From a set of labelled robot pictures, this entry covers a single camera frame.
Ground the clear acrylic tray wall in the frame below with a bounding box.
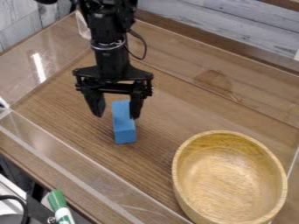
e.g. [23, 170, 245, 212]
[0, 109, 193, 224]

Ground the green white marker pen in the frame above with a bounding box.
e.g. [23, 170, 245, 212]
[47, 189, 77, 224]

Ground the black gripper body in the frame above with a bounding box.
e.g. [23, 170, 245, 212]
[73, 45, 154, 98]

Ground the brown wooden bowl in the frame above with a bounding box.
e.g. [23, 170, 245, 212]
[173, 130, 287, 224]

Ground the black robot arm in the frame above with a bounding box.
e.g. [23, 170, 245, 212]
[73, 0, 155, 119]

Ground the blue rectangular block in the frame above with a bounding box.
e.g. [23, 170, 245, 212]
[113, 100, 137, 144]

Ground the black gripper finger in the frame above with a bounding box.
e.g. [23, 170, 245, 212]
[83, 89, 107, 117]
[130, 92, 145, 119]

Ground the clear acrylic corner bracket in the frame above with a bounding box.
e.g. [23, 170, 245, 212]
[75, 10, 91, 40]

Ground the black cable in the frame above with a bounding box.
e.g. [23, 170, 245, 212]
[126, 29, 149, 61]

